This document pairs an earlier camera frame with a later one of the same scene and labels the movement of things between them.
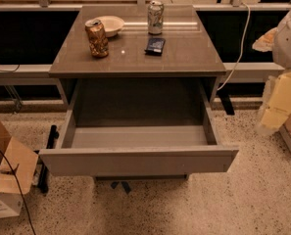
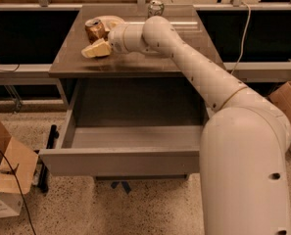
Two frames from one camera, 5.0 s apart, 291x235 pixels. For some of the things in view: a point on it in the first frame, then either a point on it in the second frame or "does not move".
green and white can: x=155 y=17 does not move
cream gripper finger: x=273 y=117 -> x=113 y=23
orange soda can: x=97 y=37 does not move
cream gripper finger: x=265 y=43 -> x=100 y=48
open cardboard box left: x=4 y=195 does not move
